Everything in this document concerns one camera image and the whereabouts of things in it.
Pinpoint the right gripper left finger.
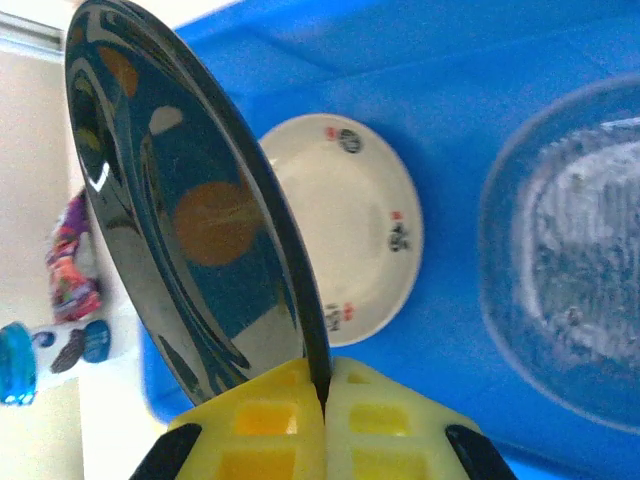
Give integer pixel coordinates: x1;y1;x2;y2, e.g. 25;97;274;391
130;357;329;480

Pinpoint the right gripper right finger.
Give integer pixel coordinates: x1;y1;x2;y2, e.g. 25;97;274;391
324;355;519;480

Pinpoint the white plate with rim prints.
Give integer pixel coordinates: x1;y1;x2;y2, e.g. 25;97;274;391
258;112;425;350

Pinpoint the glossy black plate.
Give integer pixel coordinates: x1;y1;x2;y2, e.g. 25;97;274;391
63;0;334;419

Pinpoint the smoky clear round plate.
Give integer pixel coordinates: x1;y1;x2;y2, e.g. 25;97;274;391
477;72;640;436

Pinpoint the blue plastic bin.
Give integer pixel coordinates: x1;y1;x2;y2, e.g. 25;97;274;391
142;0;640;480

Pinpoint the colourful snack packet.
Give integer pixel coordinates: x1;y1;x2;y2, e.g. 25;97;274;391
44;189;104;324

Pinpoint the cup with blue lid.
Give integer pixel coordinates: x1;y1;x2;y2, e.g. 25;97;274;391
0;319;112;407

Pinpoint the aluminium frame post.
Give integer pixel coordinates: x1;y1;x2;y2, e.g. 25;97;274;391
0;10;65;52

